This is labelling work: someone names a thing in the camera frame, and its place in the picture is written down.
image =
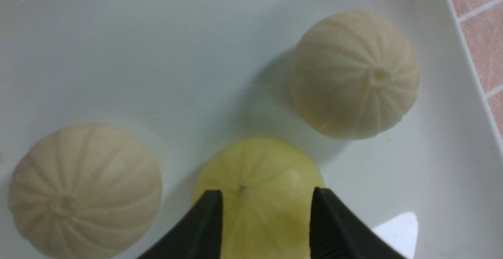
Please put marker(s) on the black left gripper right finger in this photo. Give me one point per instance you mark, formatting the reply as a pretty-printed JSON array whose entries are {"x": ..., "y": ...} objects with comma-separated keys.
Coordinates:
[{"x": 337, "y": 233}]

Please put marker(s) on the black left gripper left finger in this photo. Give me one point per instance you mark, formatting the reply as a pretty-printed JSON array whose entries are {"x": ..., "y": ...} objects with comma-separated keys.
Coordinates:
[{"x": 198, "y": 235}]

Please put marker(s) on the yellow steamed bun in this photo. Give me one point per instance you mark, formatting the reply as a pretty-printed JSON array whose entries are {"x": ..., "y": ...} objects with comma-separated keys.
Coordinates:
[{"x": 267, "y": 186}]

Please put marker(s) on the white steamed bun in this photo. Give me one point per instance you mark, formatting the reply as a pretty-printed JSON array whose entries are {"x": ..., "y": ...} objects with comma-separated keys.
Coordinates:
[
  {"x": 85, "y": 191},
  {"x": 353, "y": 75}
]

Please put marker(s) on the white square plate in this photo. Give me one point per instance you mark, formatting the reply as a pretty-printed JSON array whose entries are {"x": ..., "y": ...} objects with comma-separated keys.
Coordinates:
[{"x": 189, "y": 77}]

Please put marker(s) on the pink checkered tablecloth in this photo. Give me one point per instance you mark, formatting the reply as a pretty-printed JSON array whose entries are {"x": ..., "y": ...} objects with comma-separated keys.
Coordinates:
[{"x": 482, "y": 24}]

